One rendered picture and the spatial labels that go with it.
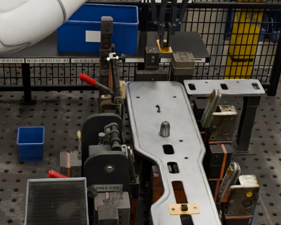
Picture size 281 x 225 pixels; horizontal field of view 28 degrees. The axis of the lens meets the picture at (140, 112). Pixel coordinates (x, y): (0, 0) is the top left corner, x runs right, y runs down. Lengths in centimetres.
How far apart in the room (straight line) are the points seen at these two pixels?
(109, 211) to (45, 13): 49
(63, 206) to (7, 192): 75
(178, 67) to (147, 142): 44
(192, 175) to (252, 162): 62
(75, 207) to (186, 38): 119
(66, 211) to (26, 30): 41
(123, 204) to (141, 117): 50
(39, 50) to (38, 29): 91
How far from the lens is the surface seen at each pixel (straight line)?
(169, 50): 174
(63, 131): 228
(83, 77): 178
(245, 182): 158
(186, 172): 165
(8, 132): 229
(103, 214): 136
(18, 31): 124
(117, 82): 178
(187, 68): 209
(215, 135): 189
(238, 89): 207
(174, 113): 188
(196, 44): 227
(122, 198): 143
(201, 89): 203
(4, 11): 125
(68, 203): 130
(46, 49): 217
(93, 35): 212
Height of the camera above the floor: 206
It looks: 34 degrees down
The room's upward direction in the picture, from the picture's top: 4 degrees clockwise
